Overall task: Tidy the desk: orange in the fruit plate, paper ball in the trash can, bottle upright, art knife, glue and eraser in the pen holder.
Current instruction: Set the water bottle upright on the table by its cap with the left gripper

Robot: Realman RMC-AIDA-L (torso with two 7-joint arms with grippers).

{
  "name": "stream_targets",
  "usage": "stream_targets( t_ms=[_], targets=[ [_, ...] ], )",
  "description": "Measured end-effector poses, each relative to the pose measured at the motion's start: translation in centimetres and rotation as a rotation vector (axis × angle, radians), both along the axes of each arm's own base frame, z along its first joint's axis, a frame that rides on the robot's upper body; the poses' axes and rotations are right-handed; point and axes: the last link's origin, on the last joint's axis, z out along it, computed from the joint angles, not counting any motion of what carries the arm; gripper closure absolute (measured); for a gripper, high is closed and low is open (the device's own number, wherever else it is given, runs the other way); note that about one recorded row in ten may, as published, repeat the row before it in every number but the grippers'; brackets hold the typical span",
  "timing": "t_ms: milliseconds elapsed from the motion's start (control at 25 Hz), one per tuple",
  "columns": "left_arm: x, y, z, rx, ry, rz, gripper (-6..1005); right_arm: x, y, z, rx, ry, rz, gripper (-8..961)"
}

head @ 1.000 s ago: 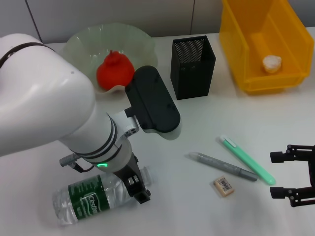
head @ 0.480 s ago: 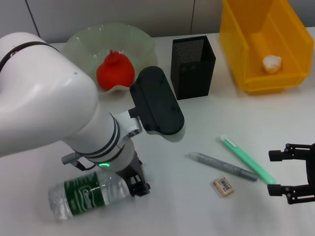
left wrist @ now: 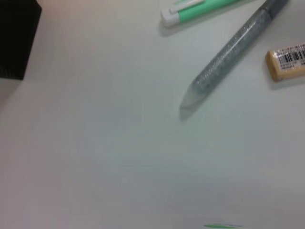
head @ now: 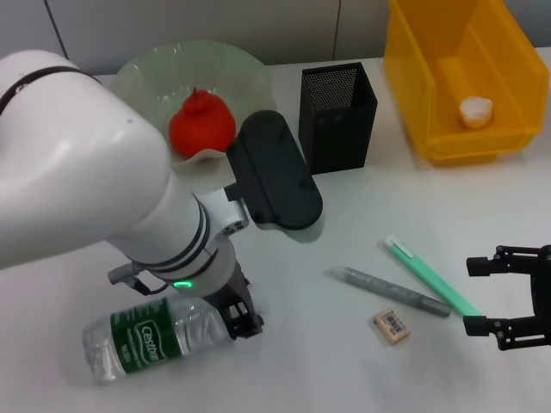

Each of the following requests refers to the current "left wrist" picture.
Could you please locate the mint green pen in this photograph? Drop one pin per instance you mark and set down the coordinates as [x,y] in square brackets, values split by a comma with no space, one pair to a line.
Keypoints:
[197,10]

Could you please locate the beige eraser with barcode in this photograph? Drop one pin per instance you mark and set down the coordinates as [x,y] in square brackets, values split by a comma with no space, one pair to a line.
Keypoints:
[286,64]

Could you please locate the grey glitter pen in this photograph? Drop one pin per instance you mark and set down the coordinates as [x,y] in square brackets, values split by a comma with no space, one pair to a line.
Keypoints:
[228,57]

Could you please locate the black mesh pen holder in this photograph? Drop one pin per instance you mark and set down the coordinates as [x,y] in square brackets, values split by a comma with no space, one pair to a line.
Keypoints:
[16,40]

